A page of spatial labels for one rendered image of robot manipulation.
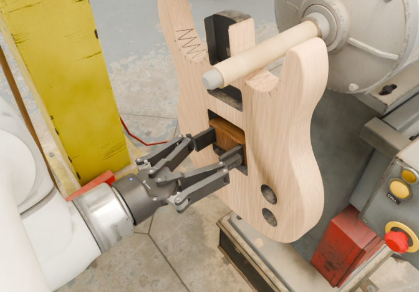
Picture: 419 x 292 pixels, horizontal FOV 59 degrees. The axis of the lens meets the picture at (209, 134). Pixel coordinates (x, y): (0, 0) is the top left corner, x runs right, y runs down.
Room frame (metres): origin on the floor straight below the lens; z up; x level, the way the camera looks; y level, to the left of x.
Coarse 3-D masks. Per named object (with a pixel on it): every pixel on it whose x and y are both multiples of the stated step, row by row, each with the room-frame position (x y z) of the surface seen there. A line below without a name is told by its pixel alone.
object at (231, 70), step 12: (300, 24) 0.49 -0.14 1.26; (312, 24) 0.49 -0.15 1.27; (276, 36) 0.45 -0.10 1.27; (288, 36) 0.45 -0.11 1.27; (300, 36) 0.46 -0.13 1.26; (312, 36) 0.47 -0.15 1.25; (252, 48) 0.43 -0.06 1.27; (264, 48) 0.43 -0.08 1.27; (276, 48) 0.43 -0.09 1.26; (288, 48) 0.44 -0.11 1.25; (228, 60) 0.40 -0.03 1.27; (240, 60) 0.40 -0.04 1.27; (252, 60) 0.40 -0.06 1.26; (264, 60) 0.41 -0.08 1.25; (228, 72) 0.38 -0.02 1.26; (240, 72) 0.39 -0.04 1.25; (252, 72) 0.40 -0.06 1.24; (228, 84) 0.38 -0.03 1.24
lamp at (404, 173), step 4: (404, 168) 0.33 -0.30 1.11; (408, 168) 0.33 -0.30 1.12; (400, 172) 0.33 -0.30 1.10; (404, 172) 0.33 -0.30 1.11; (408, 172) 0.32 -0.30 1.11; (412, 172) 0.32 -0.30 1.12; (416, 172) 0.32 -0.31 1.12; (400, 176) 0.33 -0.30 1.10; (404, 176) 0.32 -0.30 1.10; (408, 176) 0.32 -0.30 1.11; (412, 176) 0.32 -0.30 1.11; (416, 176) 0.32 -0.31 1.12; (404, 180) 0.32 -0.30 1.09; (408, 180) 0.32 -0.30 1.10; (412, 180) 0.32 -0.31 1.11; (416, 180) 0.31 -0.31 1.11; (412, 184) 0.31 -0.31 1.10
